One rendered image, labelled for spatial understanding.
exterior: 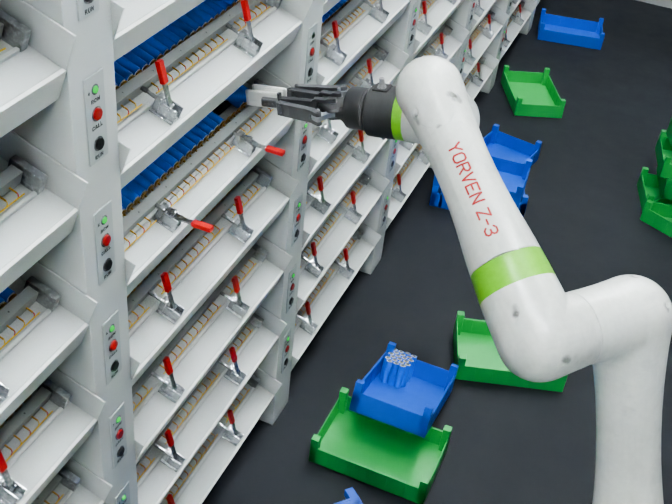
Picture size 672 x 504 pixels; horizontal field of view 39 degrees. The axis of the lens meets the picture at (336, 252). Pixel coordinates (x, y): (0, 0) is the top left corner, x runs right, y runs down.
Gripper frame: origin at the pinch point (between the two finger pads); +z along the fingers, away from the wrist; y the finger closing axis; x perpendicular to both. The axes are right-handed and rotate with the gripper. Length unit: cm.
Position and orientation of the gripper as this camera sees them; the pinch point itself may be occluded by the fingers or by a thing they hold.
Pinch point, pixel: (266, 96)
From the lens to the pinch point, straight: 175.6
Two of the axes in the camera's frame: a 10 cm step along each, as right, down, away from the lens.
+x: 0.6, 8.3, 5.5
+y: -3.9, 5.3, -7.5
